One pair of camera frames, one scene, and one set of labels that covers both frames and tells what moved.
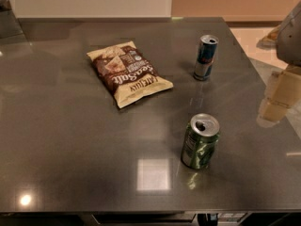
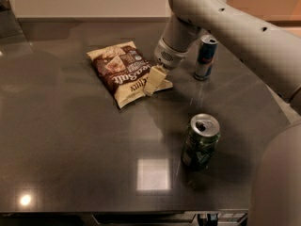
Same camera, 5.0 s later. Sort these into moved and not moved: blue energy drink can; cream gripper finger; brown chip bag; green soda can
Moved: cream gripper finger
Not moved: blue energy drink can; brown chip bag; green soda can
